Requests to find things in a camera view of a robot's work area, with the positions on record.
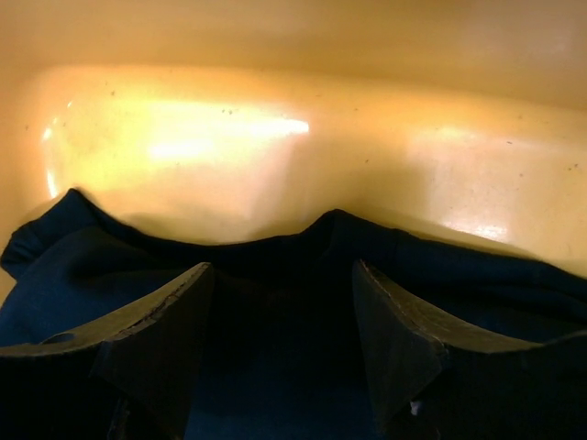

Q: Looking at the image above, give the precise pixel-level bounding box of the yellow plastic basket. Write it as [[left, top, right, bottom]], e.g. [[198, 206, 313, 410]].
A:
[[1, 1, 586, 275]]

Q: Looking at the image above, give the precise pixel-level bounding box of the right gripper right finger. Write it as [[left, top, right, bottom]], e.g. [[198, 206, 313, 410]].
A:
[[352, 262, 586, 439]]

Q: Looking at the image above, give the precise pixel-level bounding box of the black t shirt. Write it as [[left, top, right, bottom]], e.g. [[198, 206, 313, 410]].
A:
[[1, 189, 586, 439]]

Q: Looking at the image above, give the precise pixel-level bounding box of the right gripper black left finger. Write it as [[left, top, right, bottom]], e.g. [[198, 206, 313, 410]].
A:
[[1, 263, 215, 439]]

